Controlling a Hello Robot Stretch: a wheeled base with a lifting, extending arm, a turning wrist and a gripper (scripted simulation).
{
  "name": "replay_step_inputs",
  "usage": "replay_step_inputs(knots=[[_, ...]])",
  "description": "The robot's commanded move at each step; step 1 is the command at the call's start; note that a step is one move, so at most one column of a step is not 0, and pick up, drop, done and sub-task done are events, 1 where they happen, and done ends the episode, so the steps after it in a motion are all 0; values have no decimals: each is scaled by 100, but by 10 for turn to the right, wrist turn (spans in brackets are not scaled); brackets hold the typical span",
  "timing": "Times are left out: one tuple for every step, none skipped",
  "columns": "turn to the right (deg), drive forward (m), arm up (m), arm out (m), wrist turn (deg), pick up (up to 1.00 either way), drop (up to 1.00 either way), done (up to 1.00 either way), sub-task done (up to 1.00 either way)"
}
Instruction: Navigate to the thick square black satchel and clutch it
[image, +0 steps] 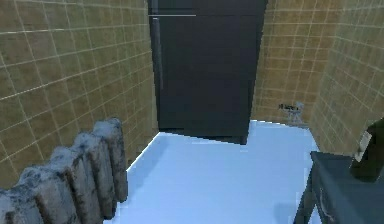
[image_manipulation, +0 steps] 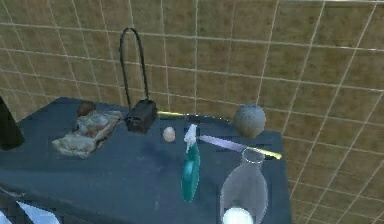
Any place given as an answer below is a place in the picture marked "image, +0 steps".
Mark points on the grey rusty radiator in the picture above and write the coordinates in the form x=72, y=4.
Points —
x=73, y=180

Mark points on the dark olive square object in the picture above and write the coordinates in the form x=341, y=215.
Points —
x=371, y=153

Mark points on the black fridge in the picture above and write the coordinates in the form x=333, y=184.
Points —
x=206, y=76

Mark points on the dark grey table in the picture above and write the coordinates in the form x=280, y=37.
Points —
x=336, y=193

